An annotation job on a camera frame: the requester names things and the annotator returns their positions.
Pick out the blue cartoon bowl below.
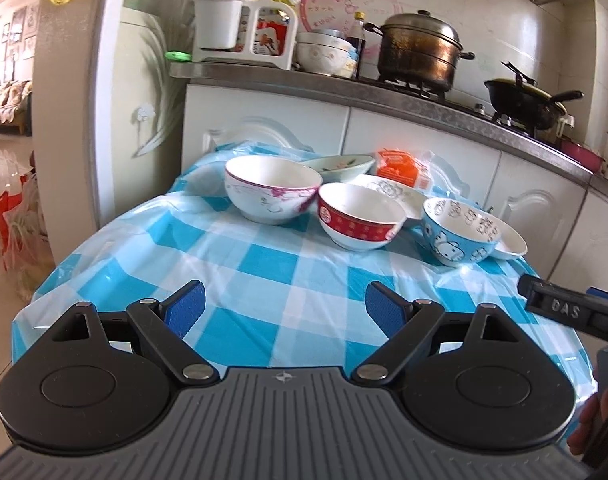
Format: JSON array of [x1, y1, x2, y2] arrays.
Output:
[[421, 197, 502, 266]]

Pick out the red white bowl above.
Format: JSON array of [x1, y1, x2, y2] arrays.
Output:
[[317, 183, 407, 252]]

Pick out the person's right hand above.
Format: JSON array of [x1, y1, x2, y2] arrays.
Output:
[[566, 389, 608, 456]]

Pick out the small white plate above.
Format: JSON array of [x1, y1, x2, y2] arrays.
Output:
[[492, 220, 528, 261]]

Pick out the blue white checkered tablecloth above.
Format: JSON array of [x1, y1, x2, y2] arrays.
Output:
[[12, 142, 596, 400]]

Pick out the white plate grey flower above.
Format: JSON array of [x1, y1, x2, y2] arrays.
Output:
[[351, 174, 426, 223]]

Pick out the red basin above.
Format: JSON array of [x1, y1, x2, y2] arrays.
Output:
[[560, 138, 604, 174]]

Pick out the orange plastic package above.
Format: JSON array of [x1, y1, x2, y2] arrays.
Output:
[[375, 148, 434, 192]]

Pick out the white bowl pink flowers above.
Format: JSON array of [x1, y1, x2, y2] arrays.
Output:
[[225, 155, 322, 224]]

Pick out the green floral plate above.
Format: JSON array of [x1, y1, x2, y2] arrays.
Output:
[[302, 155, 375, 183]]

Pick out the red plastic bag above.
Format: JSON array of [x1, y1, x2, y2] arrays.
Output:
[[0, 174, 31, 272]]

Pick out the gas stove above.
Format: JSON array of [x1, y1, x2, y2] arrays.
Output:
[[358, 77, 539, 139]]

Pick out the black wok with lid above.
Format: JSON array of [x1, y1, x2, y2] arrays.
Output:
[[484, 62, 584, 134]]

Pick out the green clip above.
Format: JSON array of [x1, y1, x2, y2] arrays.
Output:
[[165, 51, 192, 63]]

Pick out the large steel steamer pot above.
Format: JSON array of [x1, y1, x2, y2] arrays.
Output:
[[363, 10, 475, 94]]

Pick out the white ceramic bowl on counter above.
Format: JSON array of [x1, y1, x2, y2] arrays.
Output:
[[295, 32, 353, 76]]

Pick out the dark sauce bottle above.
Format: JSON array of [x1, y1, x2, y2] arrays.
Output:
[[346, 11, 366, 79]]

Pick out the white utensil rack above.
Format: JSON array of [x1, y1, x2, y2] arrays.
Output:
[[191, 0, 298, 70]]

